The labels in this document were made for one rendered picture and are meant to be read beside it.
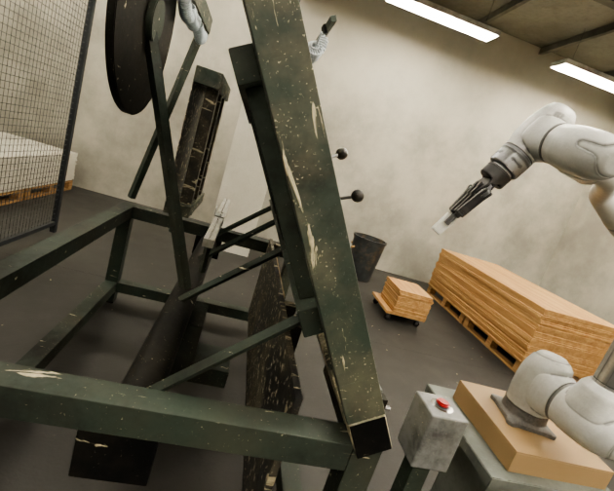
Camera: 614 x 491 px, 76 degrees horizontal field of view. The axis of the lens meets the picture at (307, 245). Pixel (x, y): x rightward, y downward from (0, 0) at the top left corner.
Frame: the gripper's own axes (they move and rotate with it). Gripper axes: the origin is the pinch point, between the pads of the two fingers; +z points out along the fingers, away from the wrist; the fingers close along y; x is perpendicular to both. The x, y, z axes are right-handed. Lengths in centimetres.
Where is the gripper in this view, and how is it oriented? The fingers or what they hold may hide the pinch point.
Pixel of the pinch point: (443, 223)
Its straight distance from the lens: 117.4
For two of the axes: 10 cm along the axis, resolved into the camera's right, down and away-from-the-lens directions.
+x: 7.2, 6.8, 1.1
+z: -6.9, 7.0, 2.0
